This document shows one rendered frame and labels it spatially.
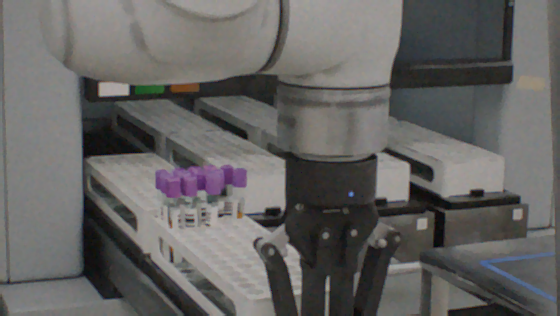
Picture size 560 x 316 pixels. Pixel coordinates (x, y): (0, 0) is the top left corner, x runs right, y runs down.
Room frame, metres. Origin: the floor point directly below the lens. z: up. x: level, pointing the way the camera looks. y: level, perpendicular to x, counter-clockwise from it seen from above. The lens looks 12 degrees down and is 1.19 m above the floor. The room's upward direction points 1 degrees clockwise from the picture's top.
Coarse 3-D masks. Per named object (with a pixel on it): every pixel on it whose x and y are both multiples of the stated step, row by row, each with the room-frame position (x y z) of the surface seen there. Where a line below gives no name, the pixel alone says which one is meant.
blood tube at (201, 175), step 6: (198, 174) 1.19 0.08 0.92; (204, 174) 1.19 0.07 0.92; (198, 180) 1.19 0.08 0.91; (204, 180) 1.19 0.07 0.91; (198, 186) 1.19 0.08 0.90; (204, 186) 1.19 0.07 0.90; (198, 192) 1.19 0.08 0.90; (204, 192) 1.19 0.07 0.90; (198, 198) 1.19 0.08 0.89; (204, 198) 1.19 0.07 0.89; (198, 204) 1.19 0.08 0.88; (204, 204) 1.19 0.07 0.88; (198, 210) 1.19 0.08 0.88; (204, 210) 1.19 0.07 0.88; (198, 216) 1.19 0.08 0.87; (204, 216) 1.19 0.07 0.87; (204, 222) 1.19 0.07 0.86
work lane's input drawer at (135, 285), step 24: (96, 216) 1.41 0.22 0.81; (96, 240) 1.36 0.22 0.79; (120, 240) 1.30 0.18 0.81; (96, 264) 1.37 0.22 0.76; (120, 264) 1.26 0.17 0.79; (144, 264) 1.21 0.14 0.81; (120, 288) 1.26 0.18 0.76; (144, 288) 1.17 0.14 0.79; (168, 288) 1.13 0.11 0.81; (144, 312) 1.17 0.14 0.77; (168, 312) 1.09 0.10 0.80; (192, 312) 1.06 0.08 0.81
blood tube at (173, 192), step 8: (168, 184) 1.15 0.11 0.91; (176, 184) 1.15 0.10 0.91; (168, 192) 1.15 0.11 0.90; (176, 192) 1.15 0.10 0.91; (168, 200) 1.16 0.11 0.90; (176, 200) 1.16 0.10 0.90; (168, 208) 1.16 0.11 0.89; (176, 208) 1.16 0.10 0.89; (168, 216) 1.16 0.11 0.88; (176, 216) 1.16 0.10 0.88; (168, 224) 1.16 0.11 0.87; (176, 224) 1.16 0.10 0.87; (176, 256) 1.16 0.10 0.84
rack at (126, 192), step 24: (96, 168) 1.44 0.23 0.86; (120, 168) 1.44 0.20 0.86; (144, 168) 1.44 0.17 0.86; (168, 168) 1.45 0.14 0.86; (96, 192) 1.46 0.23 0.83; (120, 192) 1.32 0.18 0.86; (144, 192) 1.31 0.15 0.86; (120, 216) 1.40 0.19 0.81; (144, 216) 1.23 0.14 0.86; (144, 240) 1.23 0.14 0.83
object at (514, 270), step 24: (504, 240) 1.29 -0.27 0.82; (528, 240) 1.30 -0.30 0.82; (552, 240) 1.30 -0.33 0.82; (432, 264) 1.22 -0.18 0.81; (456, 264) 1.20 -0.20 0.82; (480, 264) 1.20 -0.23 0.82; (504, 264) 1.20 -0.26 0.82; (528, 264) 1.20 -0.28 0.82; (552, 264) 1.20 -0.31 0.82; (432, 288) 1.23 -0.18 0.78; (480, 288) 1.13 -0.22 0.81; (504, 288) 1.12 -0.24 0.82; (528, 288) 1.12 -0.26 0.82; (552, 288) 1.12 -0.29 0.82; (432, 312) 1.23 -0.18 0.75; (504, 312) 1.09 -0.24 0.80; (528, 312) 1.05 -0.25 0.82; (552, 312) 1.04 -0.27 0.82
